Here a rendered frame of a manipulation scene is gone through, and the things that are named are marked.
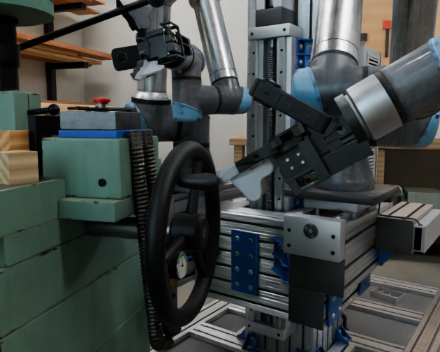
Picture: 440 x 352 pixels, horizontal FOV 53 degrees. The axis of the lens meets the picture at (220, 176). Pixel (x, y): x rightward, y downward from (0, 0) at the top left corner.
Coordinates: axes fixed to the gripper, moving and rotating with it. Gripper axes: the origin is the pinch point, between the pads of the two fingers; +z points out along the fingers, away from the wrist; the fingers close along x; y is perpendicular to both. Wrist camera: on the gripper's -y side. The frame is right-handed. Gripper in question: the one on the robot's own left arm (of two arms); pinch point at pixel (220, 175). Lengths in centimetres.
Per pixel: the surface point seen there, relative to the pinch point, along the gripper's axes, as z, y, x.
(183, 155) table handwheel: 2.9, -5.1, -1.1
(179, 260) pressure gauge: 26.6, 11.2, 27.8
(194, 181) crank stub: 2.4, -1.0, -3.7
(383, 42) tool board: -71, -34, 321
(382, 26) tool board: -77, -46, 322
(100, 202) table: 16.3, -5.0, -4.6
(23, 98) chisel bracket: 24.6, -27.8, 3.4
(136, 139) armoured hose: 8.9, -11.1, 0.6
